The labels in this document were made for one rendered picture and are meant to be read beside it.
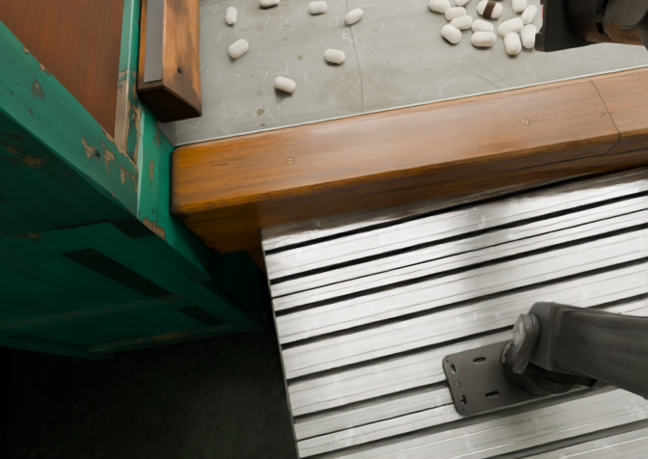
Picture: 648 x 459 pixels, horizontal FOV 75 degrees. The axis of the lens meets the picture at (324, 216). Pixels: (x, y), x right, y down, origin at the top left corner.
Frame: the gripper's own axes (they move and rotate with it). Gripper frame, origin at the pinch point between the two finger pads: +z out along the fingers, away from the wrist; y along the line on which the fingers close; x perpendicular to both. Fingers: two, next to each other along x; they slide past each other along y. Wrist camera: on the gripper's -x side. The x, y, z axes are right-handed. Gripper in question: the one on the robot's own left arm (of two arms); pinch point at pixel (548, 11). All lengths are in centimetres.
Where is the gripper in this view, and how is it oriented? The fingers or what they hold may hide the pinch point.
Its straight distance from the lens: 62.5
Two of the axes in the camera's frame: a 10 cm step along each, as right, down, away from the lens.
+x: 1.5, 8.9, 4.3
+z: -0.5, -4.3, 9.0
